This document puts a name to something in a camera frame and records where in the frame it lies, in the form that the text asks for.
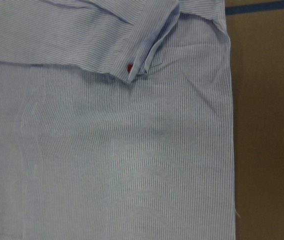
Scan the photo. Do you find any blue striped button shirt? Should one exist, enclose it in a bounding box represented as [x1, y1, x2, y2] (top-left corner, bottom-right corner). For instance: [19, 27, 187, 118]
[0, 0, 236, 240]

